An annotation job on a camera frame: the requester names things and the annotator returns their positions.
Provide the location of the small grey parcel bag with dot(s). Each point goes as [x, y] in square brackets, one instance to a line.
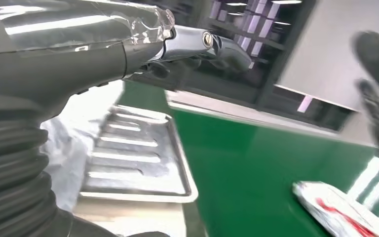
[71, 147]

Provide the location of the grey parcel bag black print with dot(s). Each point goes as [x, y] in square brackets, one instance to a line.
[326, 209]

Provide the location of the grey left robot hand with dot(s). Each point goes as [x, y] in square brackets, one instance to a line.
[62, 65]

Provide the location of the green conveyor belt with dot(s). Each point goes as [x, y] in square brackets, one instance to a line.
[241, 163]

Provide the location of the steel weighing tray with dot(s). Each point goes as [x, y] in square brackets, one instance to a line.
[137, 163]

